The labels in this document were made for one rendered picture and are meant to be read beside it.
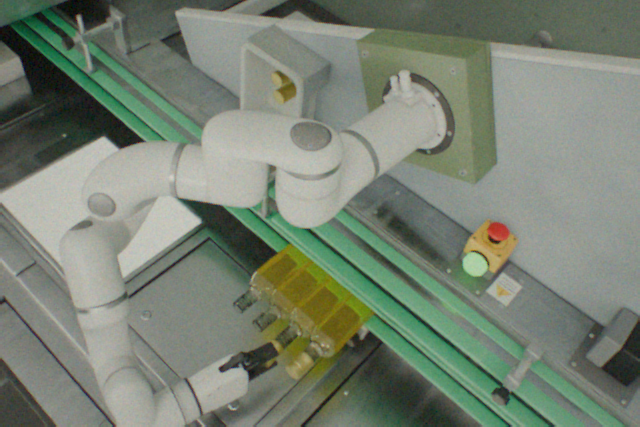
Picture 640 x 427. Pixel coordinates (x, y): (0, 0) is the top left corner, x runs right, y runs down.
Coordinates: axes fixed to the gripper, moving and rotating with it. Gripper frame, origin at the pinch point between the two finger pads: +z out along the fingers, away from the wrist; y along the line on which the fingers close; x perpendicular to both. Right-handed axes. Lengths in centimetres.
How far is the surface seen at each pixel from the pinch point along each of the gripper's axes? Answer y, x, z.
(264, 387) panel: -12.7, -0.4, -0.2
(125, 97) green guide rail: 5, 76, 3
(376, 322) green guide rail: -3.4, -3.3, 24.8
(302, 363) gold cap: 1.2, -5.0, 5.1
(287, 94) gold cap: 24, 41, 28
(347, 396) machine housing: -16.4, -9.8, 15.0
